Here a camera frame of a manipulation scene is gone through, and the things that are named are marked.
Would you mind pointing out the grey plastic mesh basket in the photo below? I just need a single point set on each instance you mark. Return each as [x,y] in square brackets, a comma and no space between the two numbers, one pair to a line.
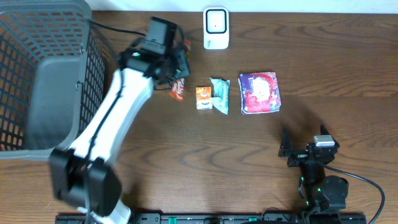
[52,76]

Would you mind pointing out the purple red snack packet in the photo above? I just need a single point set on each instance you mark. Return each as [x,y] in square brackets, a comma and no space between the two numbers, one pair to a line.
[259,93]

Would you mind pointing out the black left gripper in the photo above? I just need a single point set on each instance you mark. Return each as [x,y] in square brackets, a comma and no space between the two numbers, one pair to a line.
[181,61]

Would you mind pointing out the teal packet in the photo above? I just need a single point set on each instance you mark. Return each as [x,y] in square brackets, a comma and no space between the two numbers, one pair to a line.
[220,97]

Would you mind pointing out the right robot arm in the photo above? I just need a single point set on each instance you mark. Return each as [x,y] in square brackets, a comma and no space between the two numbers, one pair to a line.
[323,193]

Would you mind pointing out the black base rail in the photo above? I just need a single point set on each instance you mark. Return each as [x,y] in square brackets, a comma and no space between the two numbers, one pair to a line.
[155,218]

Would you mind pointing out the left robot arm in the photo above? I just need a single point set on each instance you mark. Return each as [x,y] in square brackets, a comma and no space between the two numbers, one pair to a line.
[83,174]

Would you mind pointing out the orange red chip bag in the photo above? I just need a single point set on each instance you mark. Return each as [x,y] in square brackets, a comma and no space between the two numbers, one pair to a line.
[178,84]

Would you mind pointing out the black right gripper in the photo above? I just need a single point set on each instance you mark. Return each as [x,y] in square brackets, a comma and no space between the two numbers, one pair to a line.
[298,156]

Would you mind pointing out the small orange box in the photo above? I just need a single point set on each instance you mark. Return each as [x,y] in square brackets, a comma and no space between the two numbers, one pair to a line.
[203,98]

